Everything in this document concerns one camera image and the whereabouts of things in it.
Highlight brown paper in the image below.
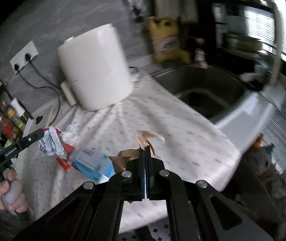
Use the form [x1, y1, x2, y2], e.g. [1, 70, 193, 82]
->
[109, 131, 165, 174]

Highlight blue medicine box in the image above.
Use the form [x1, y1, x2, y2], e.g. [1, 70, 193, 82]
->
[69, 147, 115, 184]

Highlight printed white paper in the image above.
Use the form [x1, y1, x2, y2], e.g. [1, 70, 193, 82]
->
[38, 127, 64, 156]

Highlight red carton piece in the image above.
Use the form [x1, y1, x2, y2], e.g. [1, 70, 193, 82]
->
[56, 143, 75, 171]

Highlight white plastic bag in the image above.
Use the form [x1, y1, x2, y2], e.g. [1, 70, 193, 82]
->
[60, 124, 78, 145]

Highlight white kitchen scale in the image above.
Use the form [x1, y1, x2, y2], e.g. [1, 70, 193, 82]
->
[23, 106, 53, 137]

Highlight steel kitchen sink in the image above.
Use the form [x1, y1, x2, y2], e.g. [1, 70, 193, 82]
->
[153, 64, 257, 120]

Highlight person's left hand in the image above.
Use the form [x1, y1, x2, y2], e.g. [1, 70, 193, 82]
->
[0, 168, 29, 213]

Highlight condiment bottles on rack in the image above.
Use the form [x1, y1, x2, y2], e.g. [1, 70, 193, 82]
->
[0, 98, 31, 143]

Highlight dotted white tablecloth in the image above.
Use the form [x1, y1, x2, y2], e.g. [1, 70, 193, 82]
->
[14, 74, 242, 218]

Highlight white air fryer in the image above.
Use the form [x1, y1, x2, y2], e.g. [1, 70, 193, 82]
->
[58, 23, 134, 111]

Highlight yellow detergent bottle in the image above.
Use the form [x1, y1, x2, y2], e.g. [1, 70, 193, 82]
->
[148, 16, 191, 64]

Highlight hanging plastic bags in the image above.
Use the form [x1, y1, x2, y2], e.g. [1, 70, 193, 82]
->
[155, 0, 198, 23]

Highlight white cutting board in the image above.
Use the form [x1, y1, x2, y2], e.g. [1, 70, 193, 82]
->
[268, 0, 286, 86]

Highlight black power cable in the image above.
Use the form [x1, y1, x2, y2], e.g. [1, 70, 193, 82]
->
[16, 55, 64, 129]

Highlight white wall socket plate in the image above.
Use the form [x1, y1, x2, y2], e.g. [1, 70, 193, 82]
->
[10, 41, 38, 74]

